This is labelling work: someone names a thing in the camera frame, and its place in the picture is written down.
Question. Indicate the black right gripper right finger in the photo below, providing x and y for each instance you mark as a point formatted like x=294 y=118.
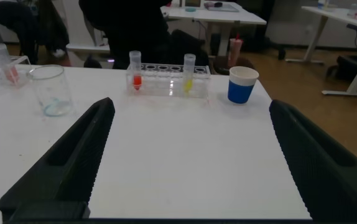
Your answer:
x=321 y=174

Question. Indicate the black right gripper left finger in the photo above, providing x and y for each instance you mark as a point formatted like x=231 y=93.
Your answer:
x=72 y=161

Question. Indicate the red pigment test tube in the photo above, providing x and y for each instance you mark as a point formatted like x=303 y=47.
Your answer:
x=137 y=81

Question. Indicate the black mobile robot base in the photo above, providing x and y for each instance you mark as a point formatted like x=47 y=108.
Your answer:
x=352 y=67

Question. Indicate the clear glass beaker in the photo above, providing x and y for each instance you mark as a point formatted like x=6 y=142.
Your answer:
x=51 y=90

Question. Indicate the pink pigment test tube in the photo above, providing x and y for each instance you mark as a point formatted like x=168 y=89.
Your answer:
x=10 y=73

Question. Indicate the yellow pigment test tube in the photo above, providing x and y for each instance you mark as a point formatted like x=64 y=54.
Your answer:
x=188 y=84

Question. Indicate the blue white paper cup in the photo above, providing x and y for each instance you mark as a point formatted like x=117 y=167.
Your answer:
x=240 y=91

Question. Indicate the brown cushioned stool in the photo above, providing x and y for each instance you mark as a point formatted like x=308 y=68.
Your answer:
x=222 y=65

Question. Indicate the person in black sweater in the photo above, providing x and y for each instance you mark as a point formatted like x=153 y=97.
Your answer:
x=135 y=25

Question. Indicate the drink cup with red straw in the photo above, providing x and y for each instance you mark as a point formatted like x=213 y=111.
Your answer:
x=235 y=49

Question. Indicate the white desk with T-legs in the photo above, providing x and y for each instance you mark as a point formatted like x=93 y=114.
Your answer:
x=337 y=14

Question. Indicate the white rectangular desk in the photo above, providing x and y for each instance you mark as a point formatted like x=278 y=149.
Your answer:
x=228 y=17

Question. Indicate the grey flat tray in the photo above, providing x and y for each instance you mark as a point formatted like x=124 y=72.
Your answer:
x=225 y=8

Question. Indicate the black computer mouse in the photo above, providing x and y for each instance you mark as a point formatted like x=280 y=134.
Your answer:
x=218 y=4

